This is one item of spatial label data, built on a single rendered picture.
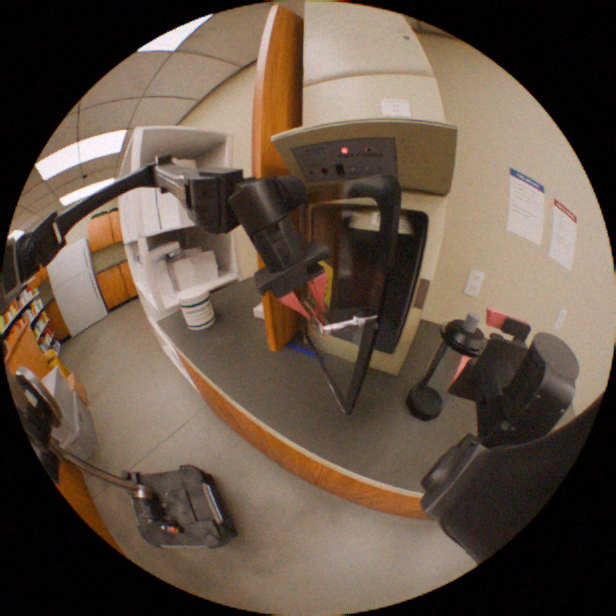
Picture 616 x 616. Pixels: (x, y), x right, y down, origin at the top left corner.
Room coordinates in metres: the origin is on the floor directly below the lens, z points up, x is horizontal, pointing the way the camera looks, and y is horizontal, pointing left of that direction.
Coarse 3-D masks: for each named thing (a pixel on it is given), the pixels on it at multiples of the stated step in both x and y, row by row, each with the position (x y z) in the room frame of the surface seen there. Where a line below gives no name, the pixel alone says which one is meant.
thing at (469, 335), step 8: (472, 312) 0.21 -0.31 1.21; (456, 320) 0.23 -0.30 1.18; (464, 320) 0.23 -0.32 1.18; (472, 320) 0.20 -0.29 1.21; (448, 328) 0.22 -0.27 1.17; (456, 328) 0.21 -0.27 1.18; (464, 328) 0.20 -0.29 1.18; (472, 328) 0.19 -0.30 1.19; (456, 336) 0.19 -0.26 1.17; (464, 336) 0.18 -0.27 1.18; (472, 336) 0.18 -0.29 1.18; (480, 336) 0.18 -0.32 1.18; (464, 344) 0.17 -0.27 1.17; (472, 344) 0.17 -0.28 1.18; (480, 344) 0.16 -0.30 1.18
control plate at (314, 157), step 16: (320, 144) 0.34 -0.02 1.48; (336, 144) 0.33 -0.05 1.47; (352, 144) 0.32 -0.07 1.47; (368, 144) 0.30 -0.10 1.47; (384, 144) 0.29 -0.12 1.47; (304, 160) 0.38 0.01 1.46; (320, 160) 0.37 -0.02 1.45; (336, 160) 0.35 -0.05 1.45; (352, 160) 0.34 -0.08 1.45; (368, 160) 0.33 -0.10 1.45; (384, 160) 0.31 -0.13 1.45; (304, 176) 0.41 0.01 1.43; (320, 176) 0.40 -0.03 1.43; (336, 176) 0.38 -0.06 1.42; (352, 176) 0.37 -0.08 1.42
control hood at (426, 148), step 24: (336, 120) 0.30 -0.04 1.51; (360, 120) 0.28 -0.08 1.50; (384, 120) 0.26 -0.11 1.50; (408, 120) 0.25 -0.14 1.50; (432, 120) 0.23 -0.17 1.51; (288, 144) 0.37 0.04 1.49; (408, 144) 0.27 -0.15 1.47; (432, 144) 0.25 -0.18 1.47; (456, 144) 0.23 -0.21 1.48; (288, 168) 0.41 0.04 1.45; (408, 168) 0.30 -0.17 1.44; (432, 168) 0.27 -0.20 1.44; (432, 192) 0.32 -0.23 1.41
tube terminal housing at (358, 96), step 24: (312, 96) 0.46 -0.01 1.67; (336, 96) 0.42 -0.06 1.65; (360, 96) 0.39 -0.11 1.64; (384, 96) 0.37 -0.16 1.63; (408, 96) 0.34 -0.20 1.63; (432, 96) 0.31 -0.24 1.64; (312, 120) 0.46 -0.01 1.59; (408, 192) 0.34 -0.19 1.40; (432, 216) 0.32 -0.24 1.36; (432, 240) 0.31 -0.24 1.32; (432, 264) 0.31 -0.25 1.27; (408, 312) 0.34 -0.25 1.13; (408, 336) 0.31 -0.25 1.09; (384, 360) 0.33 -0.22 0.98
